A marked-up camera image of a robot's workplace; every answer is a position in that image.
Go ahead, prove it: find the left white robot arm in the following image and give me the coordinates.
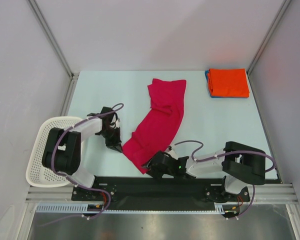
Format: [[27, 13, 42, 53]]
[[41, 103, 124, 200]]

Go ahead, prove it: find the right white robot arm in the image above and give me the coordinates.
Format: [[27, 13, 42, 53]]
[[141, 141, 266, 203]]

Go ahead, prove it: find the black base mounting strip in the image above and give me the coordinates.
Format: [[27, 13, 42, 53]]
[[71, 176, 260, 212]]

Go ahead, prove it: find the left aluminium corner post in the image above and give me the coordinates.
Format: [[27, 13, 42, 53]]
[[26, 0, 74, 79]]

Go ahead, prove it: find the right aluminium corner post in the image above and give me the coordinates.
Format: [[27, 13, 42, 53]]
[[247, 0, 293, 76]]

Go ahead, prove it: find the folded orange t-shirt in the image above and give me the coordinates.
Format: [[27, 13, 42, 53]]
[[206, 68, 251, 98]]

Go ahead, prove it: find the folded blue t-shirt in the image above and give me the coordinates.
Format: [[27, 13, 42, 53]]
[[204, 70, 250, 100]]

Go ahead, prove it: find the crimson red t-shirt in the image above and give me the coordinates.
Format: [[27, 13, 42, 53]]
[[123, 78, 187, 174]]

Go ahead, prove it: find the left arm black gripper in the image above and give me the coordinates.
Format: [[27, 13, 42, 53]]
[[98, 126, 123, 153]]

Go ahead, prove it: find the left slotted cable duct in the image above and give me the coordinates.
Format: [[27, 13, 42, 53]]
[[36, 203, 104, 214]]

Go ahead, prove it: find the white perforated plastic basket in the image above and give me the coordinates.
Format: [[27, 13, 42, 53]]
[[25, 116, 82, 188]]

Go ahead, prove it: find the aluminium corner post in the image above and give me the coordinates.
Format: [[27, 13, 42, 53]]
[[26, 0, 74, 79], [247, 0, 293, 76]]

